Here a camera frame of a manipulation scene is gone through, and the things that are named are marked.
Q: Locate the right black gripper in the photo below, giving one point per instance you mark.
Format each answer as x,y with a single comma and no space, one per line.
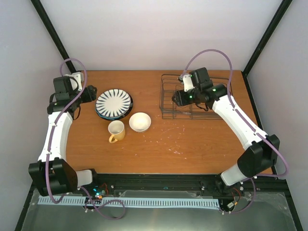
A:
180,100

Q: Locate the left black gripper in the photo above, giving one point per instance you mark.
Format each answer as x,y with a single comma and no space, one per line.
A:
90,95

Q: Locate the white blue striped plate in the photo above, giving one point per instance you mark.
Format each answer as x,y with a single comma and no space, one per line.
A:
113,102

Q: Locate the yellow mug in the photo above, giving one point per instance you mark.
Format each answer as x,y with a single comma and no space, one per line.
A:
116,130

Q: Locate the white floral bowl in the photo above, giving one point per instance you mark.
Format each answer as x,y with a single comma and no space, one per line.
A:
140,122

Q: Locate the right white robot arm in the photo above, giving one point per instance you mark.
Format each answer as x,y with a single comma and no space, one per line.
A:
260,149

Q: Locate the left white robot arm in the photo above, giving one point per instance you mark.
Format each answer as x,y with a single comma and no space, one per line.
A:
51,174

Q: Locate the dark lower plate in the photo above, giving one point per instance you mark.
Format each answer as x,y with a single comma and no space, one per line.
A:
115,117

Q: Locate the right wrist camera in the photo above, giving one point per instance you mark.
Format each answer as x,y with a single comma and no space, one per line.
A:
186,80

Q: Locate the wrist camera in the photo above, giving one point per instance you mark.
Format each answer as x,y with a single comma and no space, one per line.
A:
186,80
76,80

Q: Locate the black wire dish rack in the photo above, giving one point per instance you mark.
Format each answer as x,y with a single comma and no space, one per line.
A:
169,85

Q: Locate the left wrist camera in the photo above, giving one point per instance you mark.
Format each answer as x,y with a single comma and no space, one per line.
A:
76,80

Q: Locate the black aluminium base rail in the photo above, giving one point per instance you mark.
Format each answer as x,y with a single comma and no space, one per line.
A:
203,185

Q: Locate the left black frame post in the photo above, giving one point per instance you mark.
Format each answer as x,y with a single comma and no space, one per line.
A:
38,6

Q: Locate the black frame post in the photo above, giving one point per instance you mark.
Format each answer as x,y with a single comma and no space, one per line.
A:
38,6
280,12

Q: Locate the light blue cable duct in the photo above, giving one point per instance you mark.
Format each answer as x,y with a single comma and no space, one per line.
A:
136,202

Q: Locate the right black frame post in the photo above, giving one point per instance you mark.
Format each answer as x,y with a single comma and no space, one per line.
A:
280,12

